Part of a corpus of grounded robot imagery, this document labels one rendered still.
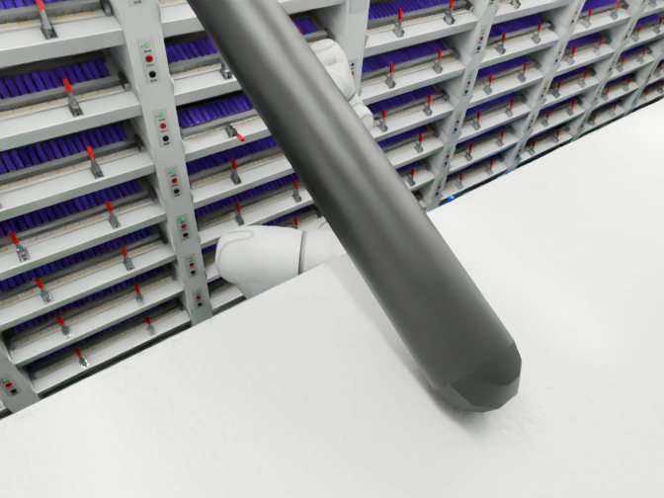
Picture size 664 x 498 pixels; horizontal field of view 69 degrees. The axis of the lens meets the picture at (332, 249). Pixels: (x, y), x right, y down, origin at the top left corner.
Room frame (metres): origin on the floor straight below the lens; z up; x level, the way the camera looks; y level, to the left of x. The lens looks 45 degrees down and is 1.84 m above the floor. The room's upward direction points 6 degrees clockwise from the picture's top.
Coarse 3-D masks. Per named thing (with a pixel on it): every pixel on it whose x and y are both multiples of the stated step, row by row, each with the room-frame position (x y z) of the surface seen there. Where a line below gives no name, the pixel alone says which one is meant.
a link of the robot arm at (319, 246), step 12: (324, 228) 0.81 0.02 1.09; (312, 240) 0.75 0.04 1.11; (324, 240) 0.76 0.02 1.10; (336, 240) 0.76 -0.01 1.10; (300, 252) 0.72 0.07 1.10; (312, 252) 0.72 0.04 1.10; (324, 252) 0.72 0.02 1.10; (336, 252) 0.73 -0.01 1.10; (300, 264) 0.70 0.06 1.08; (312, 264) 0.70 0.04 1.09
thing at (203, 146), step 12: (192, 108) 1.42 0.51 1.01; (180, 132) 1.28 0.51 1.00; (216, 132) 1.35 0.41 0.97; (240, 132) 1.38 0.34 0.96; (252, 132) 1.40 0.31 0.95; (264, 132) 1.43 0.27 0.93; (192, 144) 1.28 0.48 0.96; (204, 144) 1.29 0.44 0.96; (216, 144) 1.31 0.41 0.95; (228, 144) 1.34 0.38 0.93; (240, 144) 1.38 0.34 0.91; (192, 156) 1.26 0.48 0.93; (204, 156) 1.29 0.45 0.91
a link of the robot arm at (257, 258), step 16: (224, 240) 0.74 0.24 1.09; (240, 240) 0.73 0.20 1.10; (256, 240) 0.73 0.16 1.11; (272, 240) 0.73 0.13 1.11; (288, 240) 0.74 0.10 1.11; (224, 256) 0.71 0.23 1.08; (240, 256) 0.70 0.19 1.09; (256, 256) 0.70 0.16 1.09; (272, 256) 0.70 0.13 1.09; (288, 256) 0.71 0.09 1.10; (224, 272) 0.69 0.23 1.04; (240, 272) 0.68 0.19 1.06; (256, 272) 0.68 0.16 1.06; (272, 272) 0.68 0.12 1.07; (288, 272) 0.69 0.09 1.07; (240, 288) 0.69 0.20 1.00; (256, 288) 0.68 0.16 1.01; (272, 288) 0.68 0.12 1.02
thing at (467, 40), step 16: (480, 0) 2.09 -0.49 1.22; (496, 0) 2.13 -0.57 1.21; (464, 32) 2.12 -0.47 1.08; (464, 48) 2.10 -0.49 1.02; (448, 80) 2.14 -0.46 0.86; (464, 80) 2.09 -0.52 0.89; (464, 112) 2.13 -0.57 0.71; (448, 128) 2.08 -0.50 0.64; (448, 144) 2.10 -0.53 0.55; (432, 160) 2.12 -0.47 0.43; (432, 192) 2.08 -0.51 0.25; (432, 208) 2.11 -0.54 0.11
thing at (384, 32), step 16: (384, 0) 1.94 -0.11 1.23; (400, 0) 1.98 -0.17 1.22; (416, 0) 2.02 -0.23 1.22; (432, 0) 2.05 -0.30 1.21; (448, 0) 2.10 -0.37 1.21; (464, 0) 2.13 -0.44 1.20; (368, 16) 1.84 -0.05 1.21; (384, 16) 1.86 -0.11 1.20; (400, 16) 1.82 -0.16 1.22; (416, 16) 1.94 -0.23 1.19; (432, 16) 1.99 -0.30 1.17; (448, 16) 1.99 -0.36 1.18; (464, 16) 2.07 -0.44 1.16; (480, 16) 2.07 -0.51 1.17; (368, 32) 1.76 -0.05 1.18; (384, 32) 1.81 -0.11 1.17; (400, 32) 1.80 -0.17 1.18; (416, 32) 1.87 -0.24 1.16; (432, 32) 1.91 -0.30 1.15; (448, 32) 1.98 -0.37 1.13; (368, 48) 1.70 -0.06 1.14; (384, 48) 1.77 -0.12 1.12
